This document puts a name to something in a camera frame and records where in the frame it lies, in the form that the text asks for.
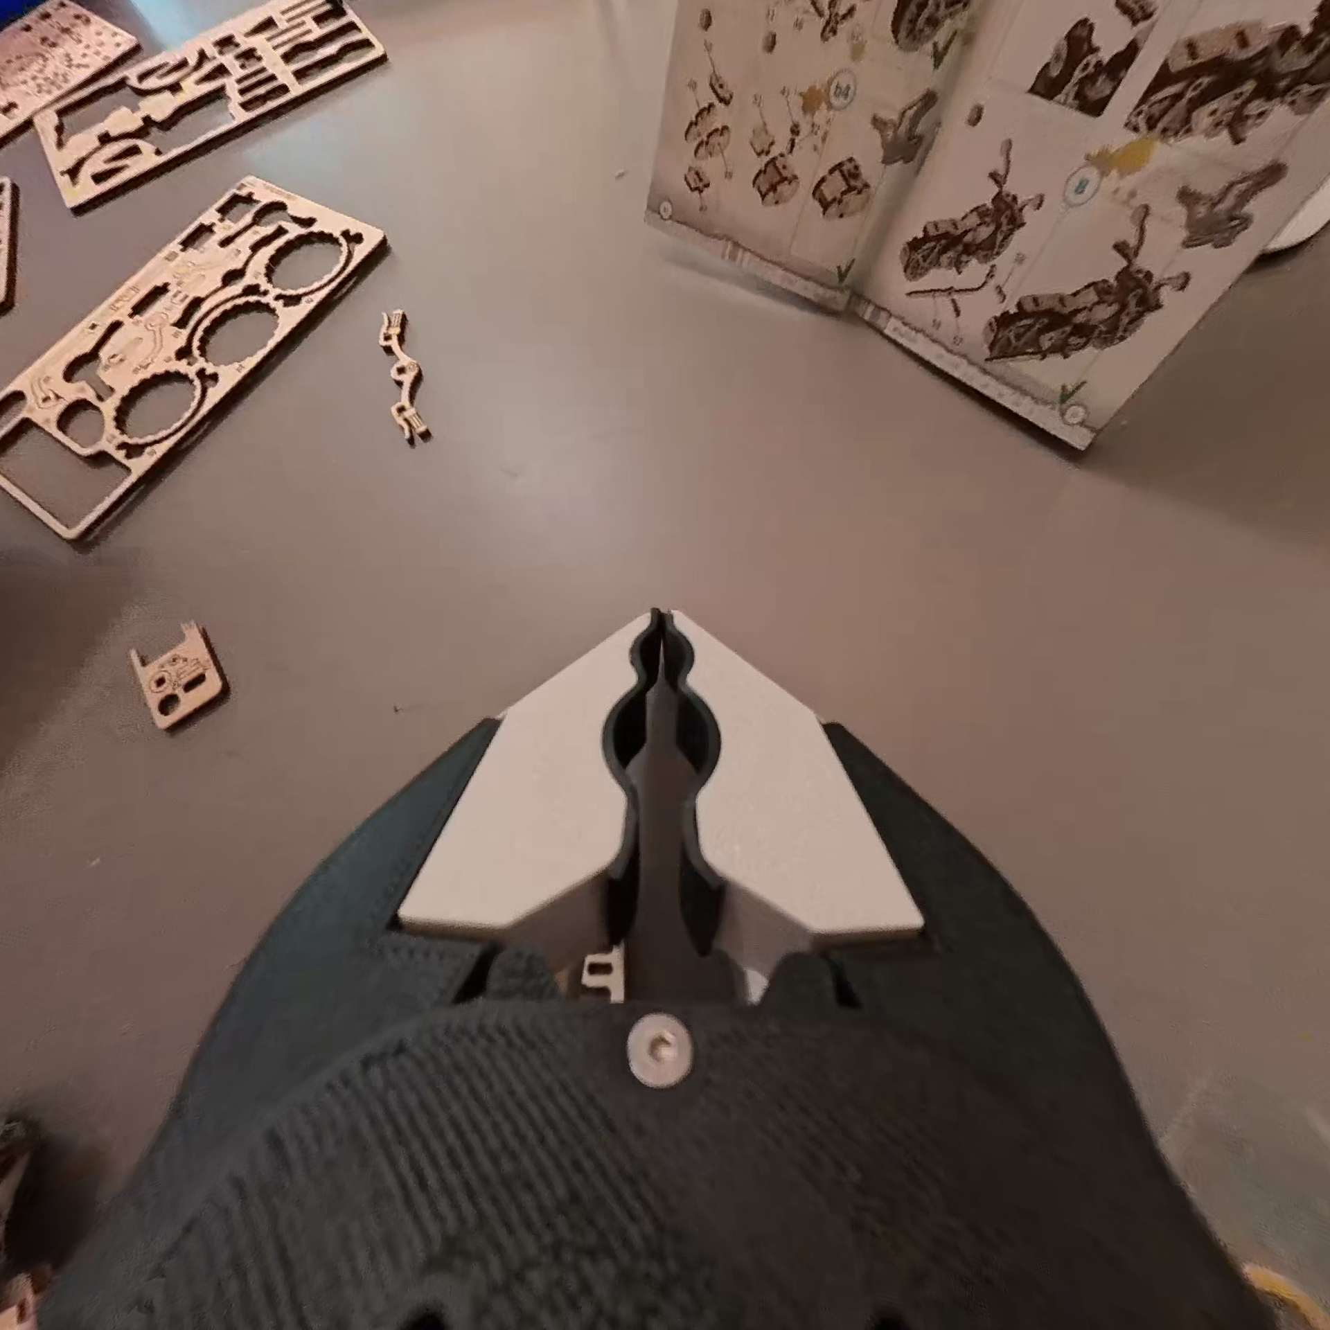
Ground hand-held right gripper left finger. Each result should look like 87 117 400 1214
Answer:
395 608 667 1007

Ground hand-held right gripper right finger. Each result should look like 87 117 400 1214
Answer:
663 608 928 1007

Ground small square wooden part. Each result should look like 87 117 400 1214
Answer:
129 622 228 730

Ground long curvy wooden part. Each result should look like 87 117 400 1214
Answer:
379 310 434 447

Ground wooden puzzle sheet gear holes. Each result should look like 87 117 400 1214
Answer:
0 176 389 542

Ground grey desk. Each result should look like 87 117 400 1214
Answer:
0 0 1330 1330

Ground illustrated instruction booklet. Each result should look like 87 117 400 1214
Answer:
645 0 1330 450

